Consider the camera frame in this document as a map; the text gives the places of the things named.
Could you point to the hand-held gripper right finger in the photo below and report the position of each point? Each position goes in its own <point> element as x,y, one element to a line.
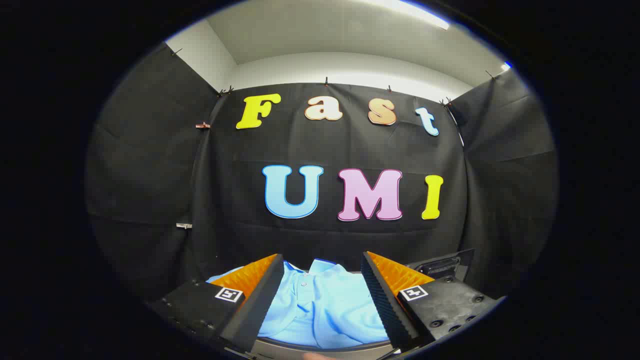
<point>385,300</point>

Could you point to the silver metal clip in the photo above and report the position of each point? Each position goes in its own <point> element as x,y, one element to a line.
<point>184,226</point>

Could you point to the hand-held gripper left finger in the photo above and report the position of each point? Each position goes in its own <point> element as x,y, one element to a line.
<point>260,300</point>

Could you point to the light blue polo shirt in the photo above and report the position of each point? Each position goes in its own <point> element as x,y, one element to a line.
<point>325,305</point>

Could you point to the reddish clothes clip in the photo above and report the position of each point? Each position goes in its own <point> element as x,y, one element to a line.
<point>202,125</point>

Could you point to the black backdrop cloth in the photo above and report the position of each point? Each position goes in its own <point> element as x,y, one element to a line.
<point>350,145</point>

